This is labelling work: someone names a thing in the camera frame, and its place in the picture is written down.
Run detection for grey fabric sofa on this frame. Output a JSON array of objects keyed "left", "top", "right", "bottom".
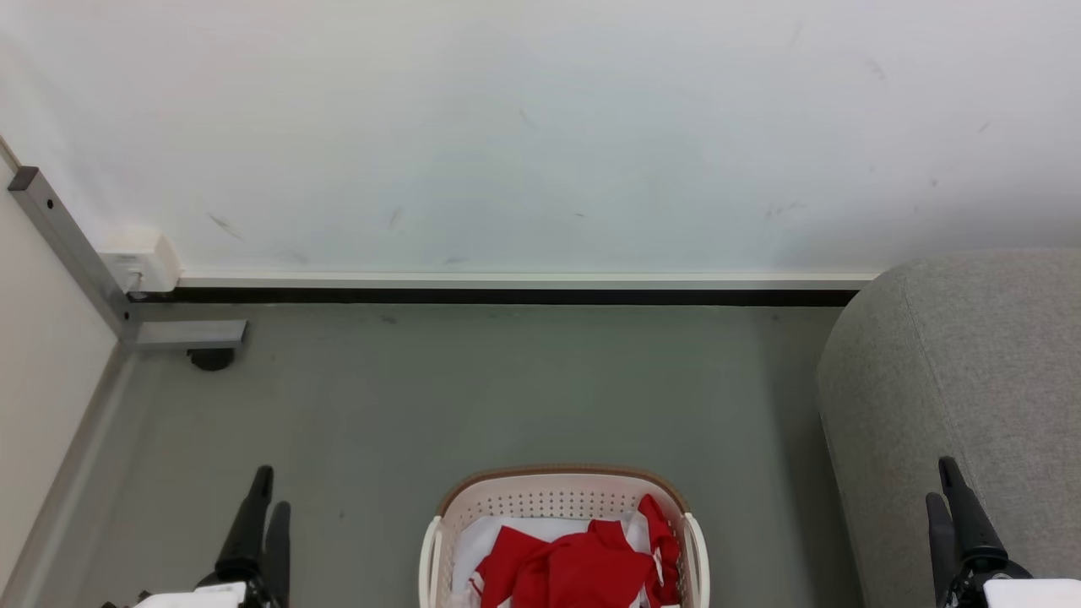
[{"left": 816, "top": 247, "right": 1081, "bottom": 608}]

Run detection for cream plastic laundry basket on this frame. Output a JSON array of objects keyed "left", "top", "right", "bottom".
[{"left": 419, "top": 464, "right": 711, "bottom": 608}]

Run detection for white wall outlet box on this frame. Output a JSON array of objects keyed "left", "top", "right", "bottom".
[{"left": 97, "top": 230, "right": 182, "bottom": 295}]

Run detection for grey metal frame leg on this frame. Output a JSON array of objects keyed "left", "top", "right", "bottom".
[{"left": 8, "top": 166, "right": 248, "bottom": 352}]

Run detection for cream partition panel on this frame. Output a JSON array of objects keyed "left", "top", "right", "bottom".
[{"left": 0, "top": 135, "right": 121, "bottom": 596}]

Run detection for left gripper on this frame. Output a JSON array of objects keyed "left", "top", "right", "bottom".
[{"left": 106, "top": 466, "right": 292, "bottom": 608}]

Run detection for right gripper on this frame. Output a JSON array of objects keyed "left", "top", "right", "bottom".
[{"left": 926, "top": 457, "right": 1081, "bottom": 608}]

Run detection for black baseboard strip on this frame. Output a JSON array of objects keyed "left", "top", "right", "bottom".
[{"left": 127, "top": 288, "right": 861, "bottom": 307}]

